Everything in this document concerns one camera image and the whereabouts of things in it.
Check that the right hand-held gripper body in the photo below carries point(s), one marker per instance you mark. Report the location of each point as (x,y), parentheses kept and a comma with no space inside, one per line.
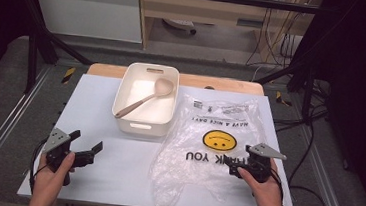
(261,165)

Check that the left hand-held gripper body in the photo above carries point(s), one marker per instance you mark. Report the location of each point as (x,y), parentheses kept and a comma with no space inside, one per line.
(56,140)

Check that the clear plastic smiley bag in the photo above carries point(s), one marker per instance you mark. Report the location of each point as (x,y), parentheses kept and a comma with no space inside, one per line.
(198,174)

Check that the white plastic storage bin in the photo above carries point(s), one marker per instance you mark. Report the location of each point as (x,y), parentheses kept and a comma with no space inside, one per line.
(142,126)

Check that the beige soup ladle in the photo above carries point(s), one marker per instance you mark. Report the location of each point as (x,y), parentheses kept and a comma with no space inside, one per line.
(162,87)

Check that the person's right hand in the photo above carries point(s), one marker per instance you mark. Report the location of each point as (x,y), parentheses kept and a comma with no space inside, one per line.
(269,197)

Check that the person's left hand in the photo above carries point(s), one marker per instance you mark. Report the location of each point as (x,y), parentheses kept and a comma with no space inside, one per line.
(48,183)

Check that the white table board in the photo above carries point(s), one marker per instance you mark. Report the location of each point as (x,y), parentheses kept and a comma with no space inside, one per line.
(115,164)

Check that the black metal stand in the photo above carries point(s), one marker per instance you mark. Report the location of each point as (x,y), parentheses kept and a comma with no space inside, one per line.
(308,87)
(33,53)

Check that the white cabinet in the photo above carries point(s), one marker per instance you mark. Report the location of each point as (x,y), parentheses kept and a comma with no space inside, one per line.
(88,11)

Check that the chair base with caster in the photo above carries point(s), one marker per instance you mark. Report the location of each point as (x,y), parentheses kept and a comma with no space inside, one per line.
(181,25)

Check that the aluminium rail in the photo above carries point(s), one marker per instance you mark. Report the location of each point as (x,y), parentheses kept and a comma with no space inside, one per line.
(328,182)
(5,124)

